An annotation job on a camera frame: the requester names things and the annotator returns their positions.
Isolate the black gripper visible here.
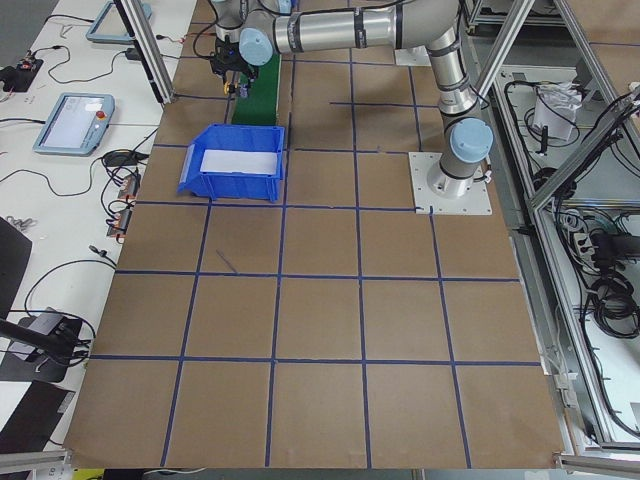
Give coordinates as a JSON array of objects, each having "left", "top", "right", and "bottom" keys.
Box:
[{"left": 209, "top": 37, "right": 259, "bottom": 93}]

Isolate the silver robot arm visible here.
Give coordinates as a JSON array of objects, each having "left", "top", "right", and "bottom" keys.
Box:
[{"left": 206, "top": 1, "right": 493, "bottom": 181}]

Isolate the green conveyor belt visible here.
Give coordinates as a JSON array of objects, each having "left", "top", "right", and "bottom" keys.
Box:
[{"left": 231, "top": 54, "right": 281, "bottom": 126}]

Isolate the left blue plastic bin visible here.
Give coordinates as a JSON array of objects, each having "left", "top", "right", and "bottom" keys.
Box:
[{"left": 177, "top": 124, "right": 285, "bottom": 202}]

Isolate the white foam pad left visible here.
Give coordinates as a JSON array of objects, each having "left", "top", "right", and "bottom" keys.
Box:
[{"left": 200, "top": 149, "right": 279, "bottom": 175}]

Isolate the far teach pendant tablet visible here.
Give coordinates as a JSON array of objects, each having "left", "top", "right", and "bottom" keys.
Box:
[{"left": 85, "top": 1, "right": 133, "bottom": 45}]

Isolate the teach pendant tablet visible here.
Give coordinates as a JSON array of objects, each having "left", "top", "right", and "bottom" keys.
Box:
[
  {"left": 33, "top": 92, "right": 115, "bottom": 157},
  {"left": 85, "top": 1, "right": 133, "bottom": 45}
]

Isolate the near teach pendant tablet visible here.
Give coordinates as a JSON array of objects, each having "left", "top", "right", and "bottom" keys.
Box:
[{"left": 33, "top": 92, "right": 115, "bottom": 157}]

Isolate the aluminium frame post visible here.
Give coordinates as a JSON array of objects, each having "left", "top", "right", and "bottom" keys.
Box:
[{"left": 114, "top": 0, "right": 175, "bottom": 105}]

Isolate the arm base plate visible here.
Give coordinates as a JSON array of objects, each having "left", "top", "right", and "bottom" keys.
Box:
[
  {"left": 408, "top": 152, "right": 492, "bottom": 216},
  {"left": 394, "top": 45, "right": 431, "bottom": 67}
]

